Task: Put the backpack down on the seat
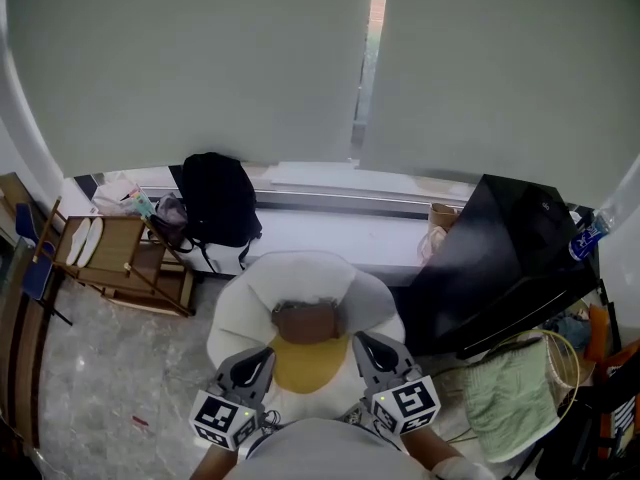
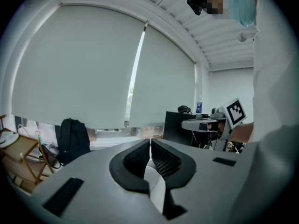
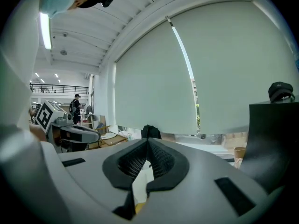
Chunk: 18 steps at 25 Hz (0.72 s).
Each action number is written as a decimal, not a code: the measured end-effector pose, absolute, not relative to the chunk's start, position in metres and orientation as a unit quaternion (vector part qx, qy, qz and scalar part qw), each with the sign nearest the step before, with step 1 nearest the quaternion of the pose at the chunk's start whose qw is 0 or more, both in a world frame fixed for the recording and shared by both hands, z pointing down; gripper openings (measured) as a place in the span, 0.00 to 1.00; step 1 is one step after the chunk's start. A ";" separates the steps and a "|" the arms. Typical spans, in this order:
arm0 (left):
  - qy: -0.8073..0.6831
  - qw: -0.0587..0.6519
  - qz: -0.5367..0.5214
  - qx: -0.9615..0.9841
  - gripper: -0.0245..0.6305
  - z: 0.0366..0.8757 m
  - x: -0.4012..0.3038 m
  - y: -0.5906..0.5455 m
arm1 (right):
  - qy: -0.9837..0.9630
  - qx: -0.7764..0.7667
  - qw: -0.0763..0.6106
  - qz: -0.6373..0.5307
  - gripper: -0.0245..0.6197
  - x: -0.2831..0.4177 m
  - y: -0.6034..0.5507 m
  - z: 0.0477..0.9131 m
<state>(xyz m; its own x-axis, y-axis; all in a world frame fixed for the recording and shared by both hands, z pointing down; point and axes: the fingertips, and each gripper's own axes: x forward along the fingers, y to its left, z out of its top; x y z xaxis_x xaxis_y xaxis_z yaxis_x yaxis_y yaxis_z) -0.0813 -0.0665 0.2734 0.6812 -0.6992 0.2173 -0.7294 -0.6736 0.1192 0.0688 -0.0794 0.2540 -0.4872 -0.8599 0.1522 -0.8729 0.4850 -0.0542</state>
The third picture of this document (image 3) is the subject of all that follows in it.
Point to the black cap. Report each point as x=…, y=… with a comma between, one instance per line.
x=280, y=91

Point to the wooden chair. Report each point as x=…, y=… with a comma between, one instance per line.
x=102, y=130

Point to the round ceiling smoke detector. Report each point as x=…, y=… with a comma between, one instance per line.
x=63, y=52

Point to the long ceiling light tube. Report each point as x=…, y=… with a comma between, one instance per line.
x=46, y=31

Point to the grey roller blind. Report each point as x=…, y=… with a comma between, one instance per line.
x=154, y=85
x=240, y=69

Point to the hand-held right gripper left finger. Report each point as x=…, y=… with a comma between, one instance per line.
x=93, y=171

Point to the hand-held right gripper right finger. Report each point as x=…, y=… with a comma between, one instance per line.
x=191, y=185

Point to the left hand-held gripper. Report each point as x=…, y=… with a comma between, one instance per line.
x=50, y=115

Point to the brown paper bag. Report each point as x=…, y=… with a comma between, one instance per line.
x=240, y=156

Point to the person's left forearm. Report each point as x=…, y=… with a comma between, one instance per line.
x=38, y=133

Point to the black backpack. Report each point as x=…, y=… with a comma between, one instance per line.
x=150, y=132

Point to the black metal railing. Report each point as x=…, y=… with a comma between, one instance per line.
x=58, y=88

